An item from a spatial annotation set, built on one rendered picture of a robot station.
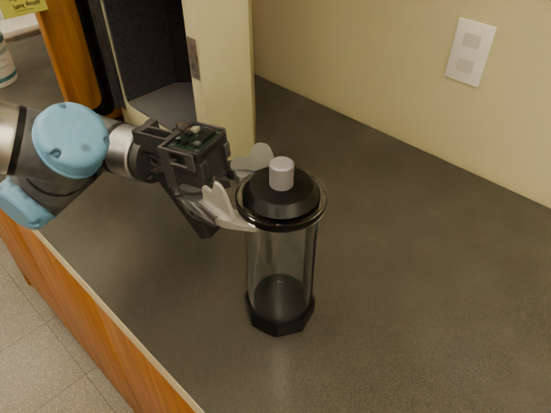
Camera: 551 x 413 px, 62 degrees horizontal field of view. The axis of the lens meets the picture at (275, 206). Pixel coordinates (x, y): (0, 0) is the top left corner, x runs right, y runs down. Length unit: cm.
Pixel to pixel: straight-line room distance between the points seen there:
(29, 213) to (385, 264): 53
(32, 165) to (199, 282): 33
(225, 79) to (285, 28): 44
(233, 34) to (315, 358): 53
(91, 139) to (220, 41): 35
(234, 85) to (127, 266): 36
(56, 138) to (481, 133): 79
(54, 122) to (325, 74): 80
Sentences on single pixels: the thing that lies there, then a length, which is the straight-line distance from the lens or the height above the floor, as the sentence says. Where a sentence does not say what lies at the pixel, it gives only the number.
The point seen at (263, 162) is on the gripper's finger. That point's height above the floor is 117.
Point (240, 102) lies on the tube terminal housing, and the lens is 88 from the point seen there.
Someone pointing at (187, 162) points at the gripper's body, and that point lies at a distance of 55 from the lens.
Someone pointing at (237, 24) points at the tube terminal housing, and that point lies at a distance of 82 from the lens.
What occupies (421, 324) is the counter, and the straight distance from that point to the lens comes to 73.
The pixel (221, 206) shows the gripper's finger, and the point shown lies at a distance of 54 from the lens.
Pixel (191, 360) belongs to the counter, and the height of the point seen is 94.
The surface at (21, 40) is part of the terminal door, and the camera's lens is 101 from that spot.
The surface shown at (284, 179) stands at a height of 120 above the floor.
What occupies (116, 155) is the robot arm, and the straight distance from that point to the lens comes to 65.
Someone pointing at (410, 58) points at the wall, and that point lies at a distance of 104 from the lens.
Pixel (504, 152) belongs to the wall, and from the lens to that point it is 102.
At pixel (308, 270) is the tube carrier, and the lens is 60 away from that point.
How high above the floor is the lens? 152
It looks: 42 degrees down
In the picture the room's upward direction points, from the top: straight up
